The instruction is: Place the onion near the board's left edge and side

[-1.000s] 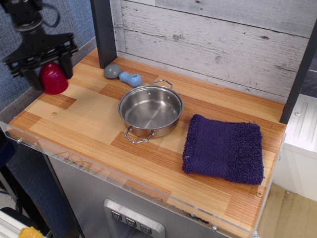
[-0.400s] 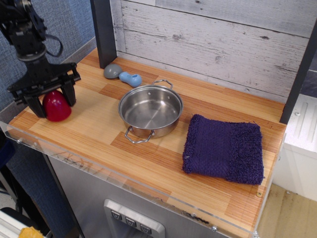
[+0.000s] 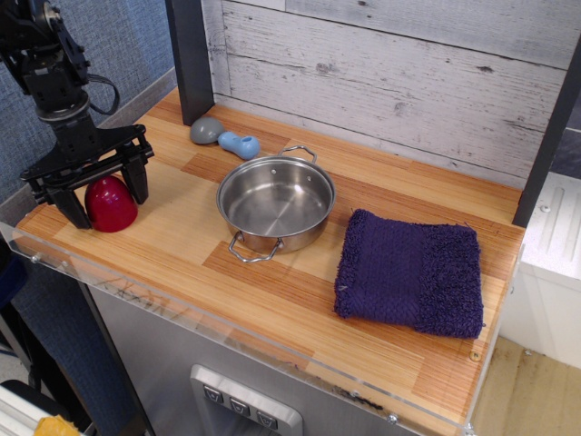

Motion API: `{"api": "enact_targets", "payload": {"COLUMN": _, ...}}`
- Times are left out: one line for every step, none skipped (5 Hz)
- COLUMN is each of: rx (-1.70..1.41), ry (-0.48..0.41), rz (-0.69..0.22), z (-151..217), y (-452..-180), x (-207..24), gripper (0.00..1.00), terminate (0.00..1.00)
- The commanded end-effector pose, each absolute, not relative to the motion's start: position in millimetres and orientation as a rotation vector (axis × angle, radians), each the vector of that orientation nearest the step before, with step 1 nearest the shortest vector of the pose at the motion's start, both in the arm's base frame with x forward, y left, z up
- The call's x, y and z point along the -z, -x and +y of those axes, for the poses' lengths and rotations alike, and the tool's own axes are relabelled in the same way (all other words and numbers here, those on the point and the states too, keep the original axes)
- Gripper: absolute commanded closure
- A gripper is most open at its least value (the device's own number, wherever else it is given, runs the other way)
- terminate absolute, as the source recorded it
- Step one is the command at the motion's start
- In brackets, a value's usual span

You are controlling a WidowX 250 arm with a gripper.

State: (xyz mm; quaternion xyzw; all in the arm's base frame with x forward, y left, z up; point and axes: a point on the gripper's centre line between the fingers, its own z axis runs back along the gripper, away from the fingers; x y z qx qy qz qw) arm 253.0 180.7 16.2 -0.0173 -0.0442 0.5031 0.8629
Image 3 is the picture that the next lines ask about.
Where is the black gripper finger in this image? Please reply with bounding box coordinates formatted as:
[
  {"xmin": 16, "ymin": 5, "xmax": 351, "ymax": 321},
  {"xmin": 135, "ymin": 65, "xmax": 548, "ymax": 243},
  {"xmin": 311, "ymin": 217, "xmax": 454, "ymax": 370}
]
[
  {"xmin": 122, "ymin": 156, "xmax": 149, "ymax": 204},
  {"xmin": 49, "ymin": 188, "xmax": 92, "ymax": 229}
]

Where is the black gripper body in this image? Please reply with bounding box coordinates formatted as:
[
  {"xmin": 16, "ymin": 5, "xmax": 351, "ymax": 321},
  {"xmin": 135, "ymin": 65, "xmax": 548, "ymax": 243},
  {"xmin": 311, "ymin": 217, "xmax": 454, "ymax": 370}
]
[{"xmin": 21, "ymin": 106, "xmax": 153, "ymax": 203}]

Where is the red toy pepper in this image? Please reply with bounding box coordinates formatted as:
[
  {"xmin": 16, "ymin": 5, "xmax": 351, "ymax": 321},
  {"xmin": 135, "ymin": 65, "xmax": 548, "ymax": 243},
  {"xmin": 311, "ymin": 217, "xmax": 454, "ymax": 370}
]
[{"xmin": 84, "ymin": 175, "xmax": 138, "ymax": 233}]

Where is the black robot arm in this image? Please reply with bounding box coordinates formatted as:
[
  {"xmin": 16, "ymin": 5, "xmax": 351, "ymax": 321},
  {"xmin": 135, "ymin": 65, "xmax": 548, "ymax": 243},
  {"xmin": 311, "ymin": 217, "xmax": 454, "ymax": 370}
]
[{"xmin": 1, "ymin": 1, "xmax": 153, "ymax": 229}]

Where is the grey and blue toy scoop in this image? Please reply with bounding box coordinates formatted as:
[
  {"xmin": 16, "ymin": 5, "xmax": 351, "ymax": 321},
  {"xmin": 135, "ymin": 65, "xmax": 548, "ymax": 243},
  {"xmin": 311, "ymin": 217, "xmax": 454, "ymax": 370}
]
[{"xmin": 190, "ymin": 116, "xmax": 261, "ymax": 160}]

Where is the clear acrylic front guard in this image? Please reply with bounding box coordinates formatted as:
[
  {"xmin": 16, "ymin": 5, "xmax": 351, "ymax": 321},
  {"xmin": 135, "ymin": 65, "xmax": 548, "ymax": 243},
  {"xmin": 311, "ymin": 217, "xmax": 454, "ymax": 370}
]
[{"xmin": 1, "ymin": 224, "xmax": 472, "ymax": 435}]

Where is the stainless steel pot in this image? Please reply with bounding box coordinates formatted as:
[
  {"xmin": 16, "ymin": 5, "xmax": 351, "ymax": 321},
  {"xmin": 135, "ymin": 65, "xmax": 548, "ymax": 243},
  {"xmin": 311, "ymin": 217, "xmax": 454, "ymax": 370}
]
[{"xmin": 216, "ymin": 145, "xmax": 336, "ymax": 263}]

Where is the yellow object at corner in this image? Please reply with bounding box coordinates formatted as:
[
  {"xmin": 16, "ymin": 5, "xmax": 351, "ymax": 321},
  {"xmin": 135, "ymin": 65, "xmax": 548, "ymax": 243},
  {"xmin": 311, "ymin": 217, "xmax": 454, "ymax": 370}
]
[{"xmin": 33, "ymin": 415, "xmax": 81, "ymax": 436}]

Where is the silver control panel with buttons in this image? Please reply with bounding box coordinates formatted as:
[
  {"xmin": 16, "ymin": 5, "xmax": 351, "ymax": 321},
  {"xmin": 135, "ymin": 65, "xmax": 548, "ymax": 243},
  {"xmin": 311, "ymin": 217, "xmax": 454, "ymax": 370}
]
[{"xmin": 190, "ymin": 364, "xmax": 303, "ymax": 435}]

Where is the purple folded towel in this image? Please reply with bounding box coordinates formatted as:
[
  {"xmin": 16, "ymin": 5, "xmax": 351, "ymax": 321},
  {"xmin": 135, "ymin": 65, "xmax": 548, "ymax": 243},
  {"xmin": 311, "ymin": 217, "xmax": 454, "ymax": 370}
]
[{"xmin": 334, "ymin": 209, "xmax": 484, "ymax": 339}]

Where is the white side counter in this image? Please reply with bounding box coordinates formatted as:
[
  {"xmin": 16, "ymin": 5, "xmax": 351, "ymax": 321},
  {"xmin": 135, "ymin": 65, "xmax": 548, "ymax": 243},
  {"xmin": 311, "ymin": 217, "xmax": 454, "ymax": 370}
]
[{"xmin": 500, "ymin": 173, "xmax": 580, "ymax": 368}]

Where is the dark left shelf post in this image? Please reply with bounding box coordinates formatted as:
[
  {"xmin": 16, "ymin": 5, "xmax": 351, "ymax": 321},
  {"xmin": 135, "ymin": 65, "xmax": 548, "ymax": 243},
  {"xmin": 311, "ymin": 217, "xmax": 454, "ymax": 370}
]
[{"xmin": 165, "ymin": 0, "xmax": 214, "ymax": 125}]

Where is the dark shelf post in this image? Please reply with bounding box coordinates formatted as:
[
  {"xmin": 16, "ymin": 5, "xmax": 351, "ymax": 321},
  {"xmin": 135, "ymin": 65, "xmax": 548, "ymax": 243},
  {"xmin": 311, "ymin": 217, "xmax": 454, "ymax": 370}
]
[
  {"xmin": 512, "ymin": 46, "xmax": 580, "ymax": 228},
  {"xmin": 165, "ymin": 0, "xmax": 214, "ymax": 125}
]

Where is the dark right shelf post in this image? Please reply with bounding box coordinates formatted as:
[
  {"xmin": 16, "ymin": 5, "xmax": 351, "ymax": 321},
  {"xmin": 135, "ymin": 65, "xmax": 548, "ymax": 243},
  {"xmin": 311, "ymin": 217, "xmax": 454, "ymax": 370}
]
[{"xmin": 512, "ymin": 46, "xmax": 580, "ymax": 228}]

